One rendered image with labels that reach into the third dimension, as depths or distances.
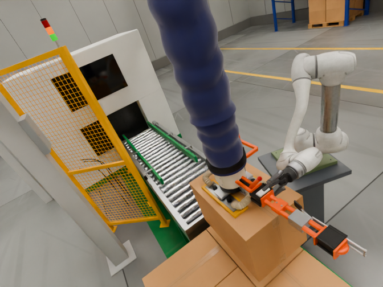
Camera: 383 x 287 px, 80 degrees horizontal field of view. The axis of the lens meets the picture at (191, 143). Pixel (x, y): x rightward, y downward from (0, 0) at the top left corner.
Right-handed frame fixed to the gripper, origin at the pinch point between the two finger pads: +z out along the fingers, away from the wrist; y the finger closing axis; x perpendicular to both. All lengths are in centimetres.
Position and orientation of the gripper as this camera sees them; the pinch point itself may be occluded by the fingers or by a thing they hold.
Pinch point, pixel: (263, 195)
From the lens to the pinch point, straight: 121.7
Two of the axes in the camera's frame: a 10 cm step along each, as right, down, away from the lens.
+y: 3.1, 8.0, 5.1
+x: -4.9, -3.3, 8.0
